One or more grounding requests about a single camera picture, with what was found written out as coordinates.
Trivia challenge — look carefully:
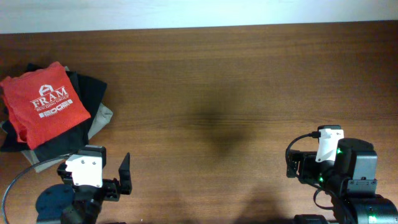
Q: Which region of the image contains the orange soccer t-shirt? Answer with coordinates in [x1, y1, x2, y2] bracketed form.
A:
[1, 62, 91, 150]

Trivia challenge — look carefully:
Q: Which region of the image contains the black folded shirt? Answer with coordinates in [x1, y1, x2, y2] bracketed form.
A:
[1, 62, 107, 161]

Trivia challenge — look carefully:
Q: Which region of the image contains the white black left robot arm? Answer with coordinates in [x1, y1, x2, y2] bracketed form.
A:
[35, 151, 132, 223]

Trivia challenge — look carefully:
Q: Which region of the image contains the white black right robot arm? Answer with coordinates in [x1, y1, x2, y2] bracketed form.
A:
[285, 137, 397, 223]

